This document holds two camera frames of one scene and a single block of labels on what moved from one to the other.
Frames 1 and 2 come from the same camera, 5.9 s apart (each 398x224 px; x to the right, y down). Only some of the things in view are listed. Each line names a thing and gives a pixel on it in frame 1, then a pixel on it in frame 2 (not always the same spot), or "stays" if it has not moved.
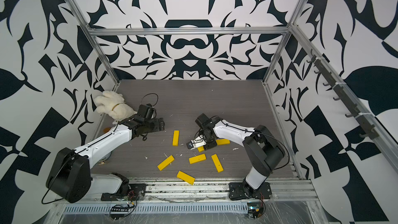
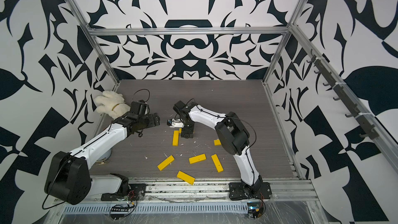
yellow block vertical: (176, 134) stays
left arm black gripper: (158, 127) -> (153, 123)
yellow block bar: (197, 158) stays
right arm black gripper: (209, 144) -> (186, 129)
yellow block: (217, 163) stays
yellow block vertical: (223, 141) stays
